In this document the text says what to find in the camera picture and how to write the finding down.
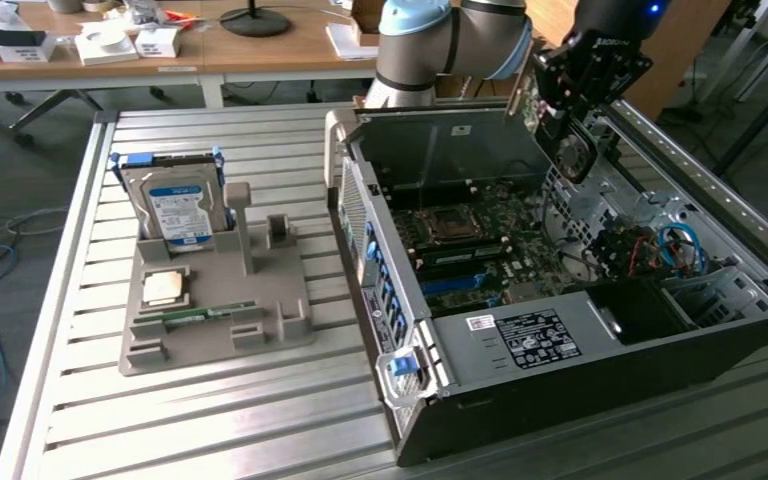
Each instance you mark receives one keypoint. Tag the brown cardboard box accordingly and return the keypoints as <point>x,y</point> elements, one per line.
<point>365,17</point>

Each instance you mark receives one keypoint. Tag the white box with tape roll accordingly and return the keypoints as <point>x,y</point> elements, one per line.
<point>105,47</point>

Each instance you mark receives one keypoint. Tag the open black PC case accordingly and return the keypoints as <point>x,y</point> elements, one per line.
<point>558,410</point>

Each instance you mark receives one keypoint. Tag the blue expansion slot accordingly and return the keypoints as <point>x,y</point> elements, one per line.
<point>453,286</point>

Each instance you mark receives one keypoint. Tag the small white box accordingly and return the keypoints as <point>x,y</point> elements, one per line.
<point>157,42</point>

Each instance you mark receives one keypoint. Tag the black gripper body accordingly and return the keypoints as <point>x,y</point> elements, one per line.
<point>620,25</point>

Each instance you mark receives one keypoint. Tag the blue case latch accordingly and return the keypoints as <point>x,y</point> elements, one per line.
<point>403,365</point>

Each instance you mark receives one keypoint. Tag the wooden desk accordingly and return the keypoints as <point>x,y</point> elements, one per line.
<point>257,55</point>

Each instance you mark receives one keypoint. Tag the white booklet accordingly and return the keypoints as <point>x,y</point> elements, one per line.
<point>351,45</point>

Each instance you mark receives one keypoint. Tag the green RAM stick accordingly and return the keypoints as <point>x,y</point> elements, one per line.
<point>464,254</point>
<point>191,314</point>

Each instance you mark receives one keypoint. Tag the green graphics card black shroud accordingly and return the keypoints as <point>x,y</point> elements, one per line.
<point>574,155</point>

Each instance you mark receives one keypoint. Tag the white box with black lid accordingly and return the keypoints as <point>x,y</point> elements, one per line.
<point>20,47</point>

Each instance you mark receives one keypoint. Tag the grey plastic parts rack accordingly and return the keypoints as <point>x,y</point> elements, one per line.
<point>224,345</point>

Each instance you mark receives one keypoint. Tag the hard disk in blue caddy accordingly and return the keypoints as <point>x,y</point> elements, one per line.
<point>171,200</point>

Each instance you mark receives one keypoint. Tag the black round lamp base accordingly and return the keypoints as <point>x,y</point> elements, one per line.
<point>253,22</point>

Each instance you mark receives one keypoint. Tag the grey power supply unit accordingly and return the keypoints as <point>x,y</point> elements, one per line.
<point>538,340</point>

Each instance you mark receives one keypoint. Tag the silver CPU chip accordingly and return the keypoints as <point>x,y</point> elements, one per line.
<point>164,288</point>

